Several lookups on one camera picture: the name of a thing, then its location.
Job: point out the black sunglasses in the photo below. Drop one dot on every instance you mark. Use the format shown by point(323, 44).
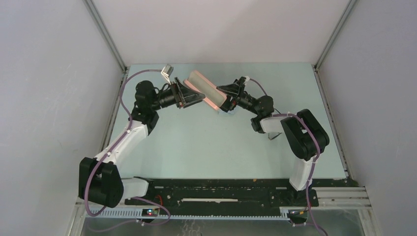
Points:
point(273, 135)

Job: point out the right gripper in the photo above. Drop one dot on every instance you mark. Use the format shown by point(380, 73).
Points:
point(236, 88)

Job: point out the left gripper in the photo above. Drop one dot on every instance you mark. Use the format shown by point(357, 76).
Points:
point(185, 93)

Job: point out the blue toothed cable duct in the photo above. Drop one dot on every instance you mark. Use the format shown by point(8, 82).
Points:
point(140, 213)

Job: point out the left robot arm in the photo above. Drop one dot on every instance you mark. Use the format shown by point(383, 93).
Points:
point(99, 179)

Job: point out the light blue cleaning cloth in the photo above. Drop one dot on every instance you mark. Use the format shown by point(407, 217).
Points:
point(228, 112)

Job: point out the aluminium frame rail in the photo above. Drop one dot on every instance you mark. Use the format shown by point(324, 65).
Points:
point(342, 198)

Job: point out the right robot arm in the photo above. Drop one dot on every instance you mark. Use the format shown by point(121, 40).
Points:
point(305, 135)

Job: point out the pink glasses case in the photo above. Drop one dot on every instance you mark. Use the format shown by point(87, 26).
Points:
point(213, 97)

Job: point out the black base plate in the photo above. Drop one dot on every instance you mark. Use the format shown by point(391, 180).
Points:
point(277, 182)

